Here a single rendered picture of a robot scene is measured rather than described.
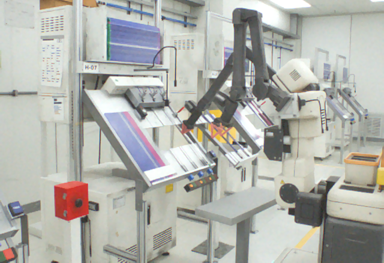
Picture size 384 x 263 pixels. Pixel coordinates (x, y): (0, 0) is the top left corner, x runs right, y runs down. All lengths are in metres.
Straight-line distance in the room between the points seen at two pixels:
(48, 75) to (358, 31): 8.20
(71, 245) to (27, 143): 2.06
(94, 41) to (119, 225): 1.13
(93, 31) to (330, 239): 1.74
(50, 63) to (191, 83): 1.47
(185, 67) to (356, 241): 2.34
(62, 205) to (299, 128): 1.19
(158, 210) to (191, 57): 1.53
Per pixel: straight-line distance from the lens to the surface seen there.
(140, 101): 2.46
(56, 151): 4.09
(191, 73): 3.56
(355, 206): 1.78
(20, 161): 3.86
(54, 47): 2.53
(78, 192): 1.88
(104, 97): 2.38
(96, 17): 2.43
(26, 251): 1.64
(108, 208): 2.31
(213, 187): 2.65
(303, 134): 1.95
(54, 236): 2.78
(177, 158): 2.37
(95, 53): 2.41
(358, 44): 9.80
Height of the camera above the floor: 1.26
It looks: 6 degrees down
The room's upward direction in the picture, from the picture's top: 1 degrees clockwise
